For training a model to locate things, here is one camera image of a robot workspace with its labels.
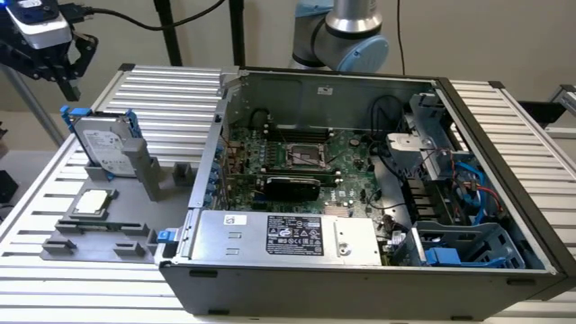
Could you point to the small black box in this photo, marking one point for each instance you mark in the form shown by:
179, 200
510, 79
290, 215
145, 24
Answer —
7, 187

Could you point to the open black PC case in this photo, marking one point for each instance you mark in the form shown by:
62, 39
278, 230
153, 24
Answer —
315, 293

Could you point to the green loose RAM stick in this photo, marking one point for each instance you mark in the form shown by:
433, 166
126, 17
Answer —
103, 223

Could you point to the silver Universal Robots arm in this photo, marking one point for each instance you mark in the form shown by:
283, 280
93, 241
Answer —
351, 20

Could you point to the CPU socket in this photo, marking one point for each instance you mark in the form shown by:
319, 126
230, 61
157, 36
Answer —
302, 153

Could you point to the silver power supply unit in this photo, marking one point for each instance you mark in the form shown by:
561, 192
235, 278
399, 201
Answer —
253, 243

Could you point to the silver chipset heatsink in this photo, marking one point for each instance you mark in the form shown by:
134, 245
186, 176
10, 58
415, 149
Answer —
338, 211

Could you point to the black stand pole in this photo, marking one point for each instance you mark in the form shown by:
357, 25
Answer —
237, 33
171, 37

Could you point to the blue case latch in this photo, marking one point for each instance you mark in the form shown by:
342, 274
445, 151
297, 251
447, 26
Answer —
167, 235

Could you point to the black fan shroud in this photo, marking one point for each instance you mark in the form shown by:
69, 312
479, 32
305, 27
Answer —
427, 199

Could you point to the grey metal drive cage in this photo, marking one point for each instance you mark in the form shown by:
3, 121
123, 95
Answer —
419, 141

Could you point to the grey parts rack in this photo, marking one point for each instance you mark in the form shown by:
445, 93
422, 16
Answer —
135, 209

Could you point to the blue hard drive caddies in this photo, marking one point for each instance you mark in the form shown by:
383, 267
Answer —
495, 246

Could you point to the silver CPU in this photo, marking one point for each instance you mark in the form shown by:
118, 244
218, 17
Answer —
94, 201

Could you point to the aluminium profile beam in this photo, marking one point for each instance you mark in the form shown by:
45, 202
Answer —
563, 98

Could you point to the hard disk with blue bracket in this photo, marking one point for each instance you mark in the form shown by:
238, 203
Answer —
102, 145

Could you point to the empty blue disk bracket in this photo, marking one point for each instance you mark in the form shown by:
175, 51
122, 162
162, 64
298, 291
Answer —
443, 258

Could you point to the slanted aluminium frame leg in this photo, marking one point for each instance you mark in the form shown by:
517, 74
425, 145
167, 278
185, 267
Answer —
31, 108

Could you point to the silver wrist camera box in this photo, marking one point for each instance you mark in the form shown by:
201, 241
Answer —
41, 27

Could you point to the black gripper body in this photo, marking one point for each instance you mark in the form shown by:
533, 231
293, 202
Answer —
43, 59

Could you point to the black graphics card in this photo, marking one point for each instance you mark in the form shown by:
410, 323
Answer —
290, 187

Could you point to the green motherboard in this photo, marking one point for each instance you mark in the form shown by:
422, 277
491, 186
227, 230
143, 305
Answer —
355, 175

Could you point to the installed RAM stick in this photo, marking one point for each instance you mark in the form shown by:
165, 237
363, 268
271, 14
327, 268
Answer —
289, 171

